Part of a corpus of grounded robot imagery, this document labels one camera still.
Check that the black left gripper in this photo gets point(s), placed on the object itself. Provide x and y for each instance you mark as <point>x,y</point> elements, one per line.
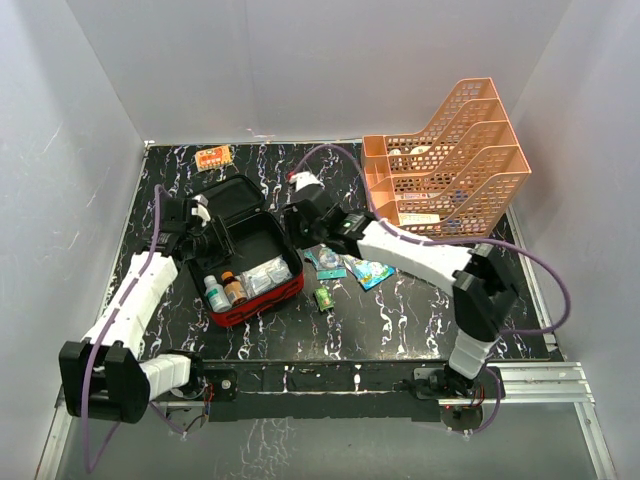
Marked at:
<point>222,237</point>

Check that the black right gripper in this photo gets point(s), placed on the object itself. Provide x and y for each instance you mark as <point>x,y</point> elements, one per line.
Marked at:
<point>293,217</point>

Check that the red black medicine case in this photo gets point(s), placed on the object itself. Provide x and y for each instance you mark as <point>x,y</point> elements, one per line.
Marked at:
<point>252,236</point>

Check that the white blue gauze packet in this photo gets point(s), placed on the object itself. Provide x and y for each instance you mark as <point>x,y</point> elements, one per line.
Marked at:
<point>277,270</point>

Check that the white green pill bottle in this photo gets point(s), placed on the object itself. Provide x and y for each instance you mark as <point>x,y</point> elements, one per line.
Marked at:
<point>215,295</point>

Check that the white gauze pad bag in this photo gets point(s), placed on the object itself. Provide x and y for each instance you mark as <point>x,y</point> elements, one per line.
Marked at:
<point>256,282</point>

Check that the brown medicine bottle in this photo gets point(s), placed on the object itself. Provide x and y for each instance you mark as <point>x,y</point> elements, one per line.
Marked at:
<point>233,288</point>

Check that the green wind oil box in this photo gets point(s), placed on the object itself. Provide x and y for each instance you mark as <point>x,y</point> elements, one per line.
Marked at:
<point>324,299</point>

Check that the teal round tape packet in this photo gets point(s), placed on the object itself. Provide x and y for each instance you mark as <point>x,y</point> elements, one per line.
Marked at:
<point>327,264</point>

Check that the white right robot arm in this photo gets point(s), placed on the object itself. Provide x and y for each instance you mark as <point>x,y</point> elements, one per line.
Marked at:
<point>480,284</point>

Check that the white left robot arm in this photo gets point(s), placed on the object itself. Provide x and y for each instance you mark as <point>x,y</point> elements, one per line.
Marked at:
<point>103,376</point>

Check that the orange snack packet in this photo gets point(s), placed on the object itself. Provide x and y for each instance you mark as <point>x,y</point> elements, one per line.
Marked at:
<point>213,158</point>

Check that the blue cotton swab bag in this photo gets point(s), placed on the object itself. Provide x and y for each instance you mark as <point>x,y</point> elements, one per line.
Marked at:
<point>368,274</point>

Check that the orange mesh file organizer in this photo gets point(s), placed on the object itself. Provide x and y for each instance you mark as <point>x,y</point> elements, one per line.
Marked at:
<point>457,176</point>

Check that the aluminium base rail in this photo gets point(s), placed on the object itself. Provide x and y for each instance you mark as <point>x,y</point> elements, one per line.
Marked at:
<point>356,389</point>

